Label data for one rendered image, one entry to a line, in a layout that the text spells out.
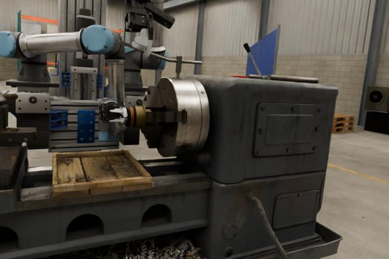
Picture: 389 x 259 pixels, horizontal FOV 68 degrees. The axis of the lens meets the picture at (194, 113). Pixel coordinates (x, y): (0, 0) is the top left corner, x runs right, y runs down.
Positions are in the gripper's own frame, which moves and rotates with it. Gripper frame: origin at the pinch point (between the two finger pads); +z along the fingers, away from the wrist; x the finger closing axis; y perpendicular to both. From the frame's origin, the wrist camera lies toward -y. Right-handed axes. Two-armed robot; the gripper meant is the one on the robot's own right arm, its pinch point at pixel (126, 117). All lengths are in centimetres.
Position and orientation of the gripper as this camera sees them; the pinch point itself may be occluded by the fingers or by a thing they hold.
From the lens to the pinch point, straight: 107.1
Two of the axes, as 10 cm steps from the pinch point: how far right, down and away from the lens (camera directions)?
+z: 4.2, 1.4, -9.0
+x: 0.7, -9.9, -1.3
